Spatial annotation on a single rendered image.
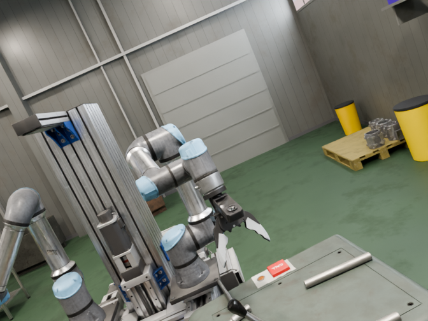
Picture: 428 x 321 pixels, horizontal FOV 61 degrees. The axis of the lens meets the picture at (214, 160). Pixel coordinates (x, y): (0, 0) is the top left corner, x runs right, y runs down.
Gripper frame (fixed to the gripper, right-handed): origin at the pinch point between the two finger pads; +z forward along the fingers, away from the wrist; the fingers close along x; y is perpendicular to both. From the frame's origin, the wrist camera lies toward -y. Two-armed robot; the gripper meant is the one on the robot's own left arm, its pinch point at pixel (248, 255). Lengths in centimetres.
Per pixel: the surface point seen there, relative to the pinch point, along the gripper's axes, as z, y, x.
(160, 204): -32, 644, -31
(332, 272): 15.2, -2.8, -18.1
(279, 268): 11.6, 13.9, -10.0
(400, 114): 8, 274, -311
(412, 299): 21.9, -23.1, -23.9
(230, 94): -185, 673, -287
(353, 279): 17.9, -7.1, -20.8
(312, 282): 15.0, -1.4, -12.2
